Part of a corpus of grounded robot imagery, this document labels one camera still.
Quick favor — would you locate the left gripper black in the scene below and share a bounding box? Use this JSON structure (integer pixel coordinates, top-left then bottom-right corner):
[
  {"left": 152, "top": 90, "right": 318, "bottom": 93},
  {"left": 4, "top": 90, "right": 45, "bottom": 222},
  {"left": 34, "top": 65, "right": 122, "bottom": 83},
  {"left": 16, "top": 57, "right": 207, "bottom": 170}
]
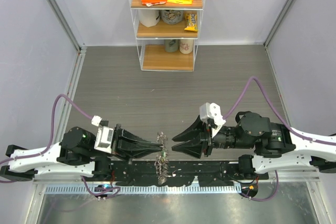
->
[{"left": 88, "top": 123, "right": 165, "bottom": 164}]

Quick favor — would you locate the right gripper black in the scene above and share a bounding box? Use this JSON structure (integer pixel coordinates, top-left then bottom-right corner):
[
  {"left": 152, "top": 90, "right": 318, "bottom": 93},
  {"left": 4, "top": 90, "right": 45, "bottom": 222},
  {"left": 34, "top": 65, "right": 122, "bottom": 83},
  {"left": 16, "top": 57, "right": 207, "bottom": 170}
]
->
[{"left": 172, "top": 113, "right": 254, "bottom": 158}]

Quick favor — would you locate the large keyring with many rings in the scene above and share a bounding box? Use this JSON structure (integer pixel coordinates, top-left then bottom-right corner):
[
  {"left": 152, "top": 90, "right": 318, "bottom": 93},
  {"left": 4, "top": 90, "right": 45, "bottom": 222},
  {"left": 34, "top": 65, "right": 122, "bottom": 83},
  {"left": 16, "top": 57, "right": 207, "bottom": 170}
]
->
[{"left": 154, "top": 132, "right": 169, "bottom": 186}]

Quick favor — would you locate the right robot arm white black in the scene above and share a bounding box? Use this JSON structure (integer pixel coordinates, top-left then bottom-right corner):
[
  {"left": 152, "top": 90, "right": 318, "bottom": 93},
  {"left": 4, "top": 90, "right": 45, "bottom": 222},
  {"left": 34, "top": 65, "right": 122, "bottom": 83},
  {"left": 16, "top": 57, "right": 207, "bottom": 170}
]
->
[{"left": 172, "top": 111, "right": 335, "bottom": 179}]

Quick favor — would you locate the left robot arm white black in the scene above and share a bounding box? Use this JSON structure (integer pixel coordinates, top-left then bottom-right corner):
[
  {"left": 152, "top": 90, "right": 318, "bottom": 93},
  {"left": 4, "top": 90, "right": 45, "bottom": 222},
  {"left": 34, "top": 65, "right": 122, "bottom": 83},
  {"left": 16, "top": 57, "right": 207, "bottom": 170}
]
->
[{"left": 1, "top": 121, "right": 163, "bottom": 183}]

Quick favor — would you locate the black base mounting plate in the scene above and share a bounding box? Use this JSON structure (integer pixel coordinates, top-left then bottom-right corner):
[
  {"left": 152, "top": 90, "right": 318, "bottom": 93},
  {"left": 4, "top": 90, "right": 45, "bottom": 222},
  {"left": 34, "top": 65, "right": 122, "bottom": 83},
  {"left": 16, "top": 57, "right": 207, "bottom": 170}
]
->
[{"left": 81, "top": 159, "right": 270, "bottom": 187}]

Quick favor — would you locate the white cup red scribble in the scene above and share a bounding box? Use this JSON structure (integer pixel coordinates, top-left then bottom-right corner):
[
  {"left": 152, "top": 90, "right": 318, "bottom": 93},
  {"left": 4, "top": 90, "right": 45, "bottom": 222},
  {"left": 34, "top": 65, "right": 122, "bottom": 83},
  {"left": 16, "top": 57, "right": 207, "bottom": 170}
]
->
[{"left": 180, "top": 39, "right": 194, "bottom": 54}]

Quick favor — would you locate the green grey cup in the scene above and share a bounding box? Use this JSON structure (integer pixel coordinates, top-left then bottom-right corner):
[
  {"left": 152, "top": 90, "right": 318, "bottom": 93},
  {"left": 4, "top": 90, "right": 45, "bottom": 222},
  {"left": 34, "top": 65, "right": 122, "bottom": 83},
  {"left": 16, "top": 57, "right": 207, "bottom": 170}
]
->
[{"left": 164, "top": 39, "right": 179, "bottom": 53}]

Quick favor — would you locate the yellow candy bag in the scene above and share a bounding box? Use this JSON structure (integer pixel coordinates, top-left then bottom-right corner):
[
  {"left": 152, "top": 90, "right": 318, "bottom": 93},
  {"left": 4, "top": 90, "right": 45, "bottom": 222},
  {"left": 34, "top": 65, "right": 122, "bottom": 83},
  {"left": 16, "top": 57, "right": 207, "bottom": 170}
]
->
[{"left": 184, "top": 13, "right": 198, "bottom": 32}]

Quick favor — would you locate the grey cartoon mug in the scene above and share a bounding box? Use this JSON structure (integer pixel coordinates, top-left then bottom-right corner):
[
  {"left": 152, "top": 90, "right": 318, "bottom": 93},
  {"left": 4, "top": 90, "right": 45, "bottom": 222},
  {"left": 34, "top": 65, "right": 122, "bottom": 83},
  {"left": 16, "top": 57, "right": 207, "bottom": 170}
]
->
[{"left": 161, "top": 9, "right": 183, "bottom": 25}]

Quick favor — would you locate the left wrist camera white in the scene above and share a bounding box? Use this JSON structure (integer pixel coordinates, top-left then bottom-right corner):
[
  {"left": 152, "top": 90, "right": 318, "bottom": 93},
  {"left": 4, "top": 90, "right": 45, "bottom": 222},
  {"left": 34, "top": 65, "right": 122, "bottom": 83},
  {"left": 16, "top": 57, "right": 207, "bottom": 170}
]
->
[{"left": 91, "top": 115, "right": 114, "bottom": 154}]

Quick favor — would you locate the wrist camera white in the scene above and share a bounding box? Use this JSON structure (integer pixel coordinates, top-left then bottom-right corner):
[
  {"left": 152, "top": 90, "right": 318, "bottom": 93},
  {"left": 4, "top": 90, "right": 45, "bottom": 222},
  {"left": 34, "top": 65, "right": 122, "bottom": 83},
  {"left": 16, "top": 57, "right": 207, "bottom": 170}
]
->
[
  {"left": 91, "top": 115, "right": 114, "bottom": 154},
  {"left": 200, "top": 102, "right": 226, "bottom": 130}
]

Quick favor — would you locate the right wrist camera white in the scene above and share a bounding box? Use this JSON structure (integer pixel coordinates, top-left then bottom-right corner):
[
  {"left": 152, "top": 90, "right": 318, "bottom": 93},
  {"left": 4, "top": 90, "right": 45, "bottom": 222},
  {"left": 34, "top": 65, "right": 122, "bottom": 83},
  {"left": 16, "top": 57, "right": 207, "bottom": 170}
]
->
[{"left": 200, "top": 102, "right": 226, "bottom": 130}]

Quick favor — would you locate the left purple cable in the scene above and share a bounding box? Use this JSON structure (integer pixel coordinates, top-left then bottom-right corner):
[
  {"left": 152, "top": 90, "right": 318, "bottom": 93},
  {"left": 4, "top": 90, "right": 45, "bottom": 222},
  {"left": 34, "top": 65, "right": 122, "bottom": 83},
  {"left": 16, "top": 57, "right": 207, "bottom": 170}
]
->
[{"left": 0, "top": 94, "right": 99, "bottom": 184}]

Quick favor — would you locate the purple cable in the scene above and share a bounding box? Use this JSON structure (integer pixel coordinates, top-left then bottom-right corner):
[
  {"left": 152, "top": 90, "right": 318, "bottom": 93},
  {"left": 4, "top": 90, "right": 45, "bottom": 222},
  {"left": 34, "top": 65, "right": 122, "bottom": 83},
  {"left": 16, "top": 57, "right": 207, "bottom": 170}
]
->
[
  {"left": 223, "top": 76, "right": 336, "bottom": 146},
  {"left": 0, "top": 94, "right": 99, "bottom": 184}
]

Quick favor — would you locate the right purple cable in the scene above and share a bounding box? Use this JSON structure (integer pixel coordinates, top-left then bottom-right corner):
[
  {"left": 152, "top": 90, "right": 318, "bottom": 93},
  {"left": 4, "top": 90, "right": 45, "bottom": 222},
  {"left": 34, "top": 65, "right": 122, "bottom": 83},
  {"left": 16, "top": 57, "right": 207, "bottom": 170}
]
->
[{"left": 223, "top": 76, "right": 336, "bottom": 146}]

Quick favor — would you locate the white slotted cable duct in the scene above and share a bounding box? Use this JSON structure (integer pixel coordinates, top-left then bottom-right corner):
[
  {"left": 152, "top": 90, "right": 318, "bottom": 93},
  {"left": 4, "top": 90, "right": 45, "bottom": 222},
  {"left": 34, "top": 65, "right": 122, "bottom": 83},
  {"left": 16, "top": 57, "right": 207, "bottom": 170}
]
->
[{"left": 45, "top": 183, "right": 241, "bottom": 195}]

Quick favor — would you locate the white wire shelf rack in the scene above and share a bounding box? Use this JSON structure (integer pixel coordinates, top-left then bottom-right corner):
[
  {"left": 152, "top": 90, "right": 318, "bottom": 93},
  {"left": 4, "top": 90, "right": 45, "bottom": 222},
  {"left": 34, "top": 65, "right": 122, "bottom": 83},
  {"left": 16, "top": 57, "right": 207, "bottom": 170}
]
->
[{"left": 129, "top": 0, "right": 206, "bottom": 71}]

